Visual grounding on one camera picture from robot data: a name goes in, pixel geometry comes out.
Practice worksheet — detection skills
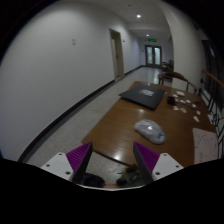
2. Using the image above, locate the pale side door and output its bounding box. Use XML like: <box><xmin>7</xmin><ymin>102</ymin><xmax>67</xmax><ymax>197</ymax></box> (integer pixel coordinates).
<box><xmin>109</xmin><ymin>28</ymin><xmax>126</xmax><ymax>82</ymax></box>

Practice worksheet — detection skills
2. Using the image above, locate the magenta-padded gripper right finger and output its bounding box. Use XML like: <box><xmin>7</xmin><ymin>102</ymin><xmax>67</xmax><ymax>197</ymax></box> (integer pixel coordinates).
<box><xmin>132</xmin><ymin>141</ymin><xmax>185</xmax><ymax>185</ymax></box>

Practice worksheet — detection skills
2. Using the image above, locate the dark framed window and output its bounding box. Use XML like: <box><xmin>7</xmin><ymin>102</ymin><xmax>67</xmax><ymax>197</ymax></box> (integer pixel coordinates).
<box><xmin>200</xmin><ymin>39</ymin><xmax>221</xmax><ymax>101</ymax></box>

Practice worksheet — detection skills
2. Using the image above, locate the black railing with wooden handrail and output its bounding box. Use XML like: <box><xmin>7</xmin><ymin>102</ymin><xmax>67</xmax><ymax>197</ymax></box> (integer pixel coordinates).
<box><xmin>199</xmin><ymin>68</ymin><xmax>224</xmax><ymax>158</ymax></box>

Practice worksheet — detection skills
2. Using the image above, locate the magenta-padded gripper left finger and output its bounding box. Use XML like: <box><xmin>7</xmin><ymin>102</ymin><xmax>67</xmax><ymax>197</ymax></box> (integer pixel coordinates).
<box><xmin>40</xmin><ymin>141</ymin><xmax>94</xmax><ymax>185</ymax></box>

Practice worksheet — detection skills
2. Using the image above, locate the black rectangular mouse pad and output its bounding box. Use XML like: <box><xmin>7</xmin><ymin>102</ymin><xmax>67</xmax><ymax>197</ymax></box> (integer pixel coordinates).
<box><xmin>118</xmin><ymin>83</ymin><xmax>168</xmax><ymax>111</ymax></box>

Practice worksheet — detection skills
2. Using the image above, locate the small black box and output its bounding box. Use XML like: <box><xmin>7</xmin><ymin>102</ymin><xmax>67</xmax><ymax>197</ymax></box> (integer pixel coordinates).
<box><xmin>166</xmin><ymin>95</ymin><xmax>178</xmax><ymax>107</ymax></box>

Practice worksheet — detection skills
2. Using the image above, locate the black cable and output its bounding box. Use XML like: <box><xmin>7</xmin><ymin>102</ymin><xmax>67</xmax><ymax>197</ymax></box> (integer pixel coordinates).
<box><xmin>176</xmin><ymin>99</ymin><xmax>203</xmax><ymax>109</ymax></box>

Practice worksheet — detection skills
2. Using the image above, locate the wooden round-back chair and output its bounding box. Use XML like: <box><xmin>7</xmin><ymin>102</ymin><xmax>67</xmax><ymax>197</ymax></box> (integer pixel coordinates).
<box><xmin>157</xmin><ymin>70</ymin><xmax>198</xmax><ymax>95</ymax></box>

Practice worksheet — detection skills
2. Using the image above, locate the translucent grey computer mouse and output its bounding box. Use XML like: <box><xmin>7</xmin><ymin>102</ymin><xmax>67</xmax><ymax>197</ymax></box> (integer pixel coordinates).
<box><xmin>134</xmin><ymin>119</ymin><xmax>167</xmax><ymax>145</ymax></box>

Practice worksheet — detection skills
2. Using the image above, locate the dark wooden chair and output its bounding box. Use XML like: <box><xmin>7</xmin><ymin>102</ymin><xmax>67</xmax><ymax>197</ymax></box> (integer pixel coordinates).
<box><xmin>161</xmin><ymin>60</ymin><xmax>175</xmax><ymax>73</ymax></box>

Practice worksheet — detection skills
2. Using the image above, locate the white marbled sheet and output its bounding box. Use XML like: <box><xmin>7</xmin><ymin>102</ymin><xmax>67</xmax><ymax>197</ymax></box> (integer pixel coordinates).
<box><xmin>192</xmin><ymin>127</ymin><xmax>219</xmax><ymax>165</ymax></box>

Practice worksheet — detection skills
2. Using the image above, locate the glass double door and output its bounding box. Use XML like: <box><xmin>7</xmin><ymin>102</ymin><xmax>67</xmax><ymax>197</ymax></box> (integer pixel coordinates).
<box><xmin>144</xmin><ymin>44</ymin><xmax>163</xmax><ymax>67</ymax></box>

